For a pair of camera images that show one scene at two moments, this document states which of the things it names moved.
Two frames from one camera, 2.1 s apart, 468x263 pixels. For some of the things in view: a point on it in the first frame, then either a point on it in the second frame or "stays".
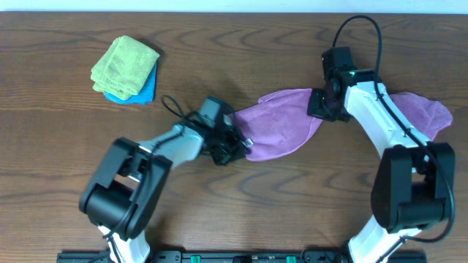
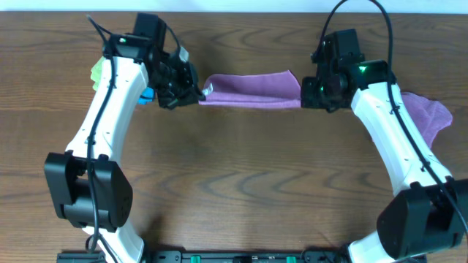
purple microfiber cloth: [279, 125] -> [280, 88]
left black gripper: [238, 148] -> [191, 90]
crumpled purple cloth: [428, 116] stays
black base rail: [235, 256] stays
